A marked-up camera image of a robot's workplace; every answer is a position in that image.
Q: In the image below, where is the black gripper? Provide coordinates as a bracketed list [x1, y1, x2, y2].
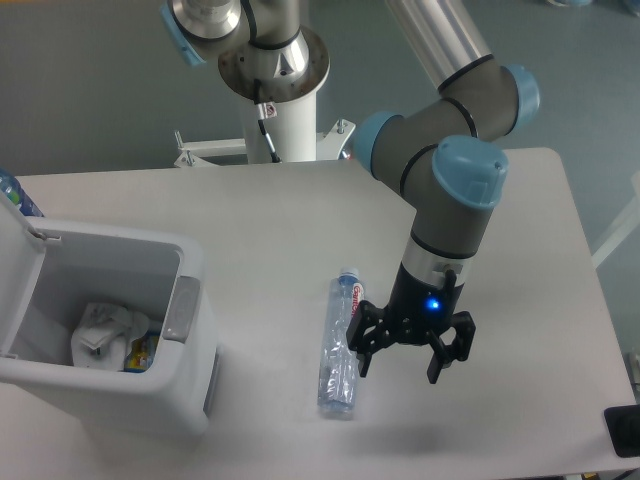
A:
[346, 264, 476, 384]

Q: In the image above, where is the crushed clear plastic bottle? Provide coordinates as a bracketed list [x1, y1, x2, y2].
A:
[317, 267, 365, 419]

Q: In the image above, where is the white paper wrapper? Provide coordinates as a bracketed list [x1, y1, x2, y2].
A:
[70, 302, 151, 372]

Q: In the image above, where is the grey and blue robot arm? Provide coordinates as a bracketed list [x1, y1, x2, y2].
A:
[160, 1, 540, 382]

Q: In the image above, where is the white plastic trash can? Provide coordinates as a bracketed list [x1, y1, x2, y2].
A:
[1, 199, 218, 435]

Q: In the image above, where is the black device at table edge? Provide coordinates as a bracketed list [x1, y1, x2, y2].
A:
[604, 404, 639, 458]

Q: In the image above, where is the blue yellow snack packet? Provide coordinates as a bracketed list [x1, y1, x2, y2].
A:
[123, 333, 159, 373]

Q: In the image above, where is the blue bottle behind bin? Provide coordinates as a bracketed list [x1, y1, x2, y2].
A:
[0, 168, 44, 217]

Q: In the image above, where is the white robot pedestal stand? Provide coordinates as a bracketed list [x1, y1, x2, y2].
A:
[173, 27, 357, 169]

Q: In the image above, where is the white frame leg at right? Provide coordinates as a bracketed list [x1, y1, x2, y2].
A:
[591, 172, 639, 268]

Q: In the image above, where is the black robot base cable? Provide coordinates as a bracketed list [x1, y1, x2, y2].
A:
[252, 78, 282, 164]

